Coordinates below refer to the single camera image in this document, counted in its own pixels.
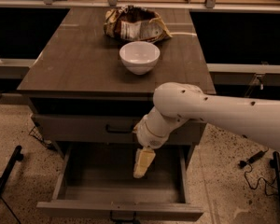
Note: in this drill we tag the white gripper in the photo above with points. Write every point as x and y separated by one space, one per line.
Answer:
147 135

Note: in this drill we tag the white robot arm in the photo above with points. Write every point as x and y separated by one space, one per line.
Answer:
174 104

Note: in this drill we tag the open middle drawer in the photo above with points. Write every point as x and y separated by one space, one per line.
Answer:
97 181

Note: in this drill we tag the grey drawer cabinet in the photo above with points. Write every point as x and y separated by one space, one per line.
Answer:
79 72

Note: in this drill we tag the closed top drawer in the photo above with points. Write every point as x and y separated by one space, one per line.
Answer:
93 129

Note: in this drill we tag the white bowl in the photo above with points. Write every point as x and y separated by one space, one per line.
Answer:
139 57

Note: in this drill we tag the crumpled chip bag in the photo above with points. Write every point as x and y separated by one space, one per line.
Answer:
132 23

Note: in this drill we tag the black stand left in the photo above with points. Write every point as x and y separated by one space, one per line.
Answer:
16 156

